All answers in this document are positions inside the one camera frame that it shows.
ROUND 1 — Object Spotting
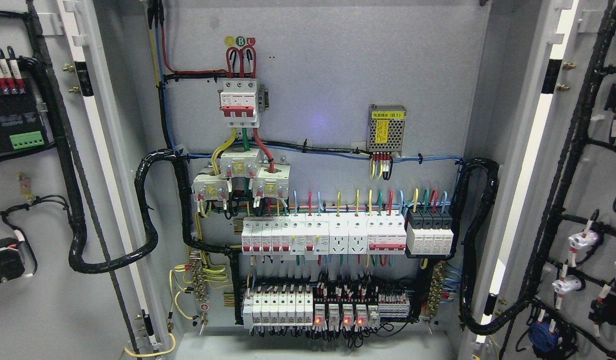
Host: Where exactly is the metal mesh power supply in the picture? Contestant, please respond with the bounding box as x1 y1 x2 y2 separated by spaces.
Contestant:
366 104 407 153

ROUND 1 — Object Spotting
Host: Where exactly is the black corrugated cable conduit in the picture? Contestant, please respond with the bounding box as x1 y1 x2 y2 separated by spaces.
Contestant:
451 157 534 337
25 10 244 326

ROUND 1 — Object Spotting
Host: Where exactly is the brass ground terminal bar left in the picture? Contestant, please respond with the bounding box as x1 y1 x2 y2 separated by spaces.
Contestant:
187 249 209 336

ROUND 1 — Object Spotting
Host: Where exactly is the brass terminal bar right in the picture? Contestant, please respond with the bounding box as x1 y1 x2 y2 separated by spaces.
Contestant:
422 260 446 320

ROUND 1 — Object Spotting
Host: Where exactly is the red white main breaker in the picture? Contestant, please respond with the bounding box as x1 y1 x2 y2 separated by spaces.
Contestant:
219 78 270 129

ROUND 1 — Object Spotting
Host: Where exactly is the black corrugated cable conduit right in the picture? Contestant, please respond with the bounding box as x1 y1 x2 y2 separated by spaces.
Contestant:
451 157 534 337

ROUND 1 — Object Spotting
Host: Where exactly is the white rotary selector switch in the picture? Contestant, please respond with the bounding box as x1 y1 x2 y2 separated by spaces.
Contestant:
0 237 25 284

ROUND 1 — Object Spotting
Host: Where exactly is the black digital power meter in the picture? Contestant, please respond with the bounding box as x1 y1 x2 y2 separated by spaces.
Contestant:
0 77 48 154

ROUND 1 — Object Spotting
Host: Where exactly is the black surge protector block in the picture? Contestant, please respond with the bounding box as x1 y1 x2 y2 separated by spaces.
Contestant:
406 208 455 260

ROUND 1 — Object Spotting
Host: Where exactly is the white current transformers cluster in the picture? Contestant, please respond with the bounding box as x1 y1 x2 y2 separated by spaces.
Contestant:
193 147 291 205

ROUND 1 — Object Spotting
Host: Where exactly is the black corrugated cable conduit left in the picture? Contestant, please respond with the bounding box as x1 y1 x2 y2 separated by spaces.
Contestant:
25 10 244 326

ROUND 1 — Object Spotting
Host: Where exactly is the white socket breaker row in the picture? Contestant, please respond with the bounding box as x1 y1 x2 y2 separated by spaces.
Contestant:
241 213 407 259

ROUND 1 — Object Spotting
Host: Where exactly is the lower relay terminal row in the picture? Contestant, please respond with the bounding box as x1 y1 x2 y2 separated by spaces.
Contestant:
241 276 414 338

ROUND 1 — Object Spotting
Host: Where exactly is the red terminal post block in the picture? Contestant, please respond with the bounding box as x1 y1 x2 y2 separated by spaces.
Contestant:
17 172 35 205

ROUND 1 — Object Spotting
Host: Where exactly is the grey cabinet door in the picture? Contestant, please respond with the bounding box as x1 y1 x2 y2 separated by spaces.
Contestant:
449 0 616 360
0 0 174 360

